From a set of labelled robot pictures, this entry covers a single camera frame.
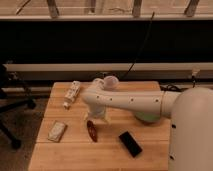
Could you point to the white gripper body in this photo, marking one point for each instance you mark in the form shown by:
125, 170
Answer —
97, 112

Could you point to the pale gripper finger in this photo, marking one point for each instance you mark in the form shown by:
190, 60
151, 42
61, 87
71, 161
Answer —
107, 119
86, 117

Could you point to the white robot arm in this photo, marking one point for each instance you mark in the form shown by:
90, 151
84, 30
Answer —
190, 112

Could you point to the green ceramic bowl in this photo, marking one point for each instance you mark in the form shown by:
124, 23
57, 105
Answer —
147, 118

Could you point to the white tube package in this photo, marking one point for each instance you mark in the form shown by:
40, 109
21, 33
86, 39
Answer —
71, 94

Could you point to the black phone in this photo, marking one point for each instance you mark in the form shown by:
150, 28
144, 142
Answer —
130, 143

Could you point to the black office chair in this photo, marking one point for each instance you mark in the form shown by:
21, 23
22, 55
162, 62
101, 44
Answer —
5, 77

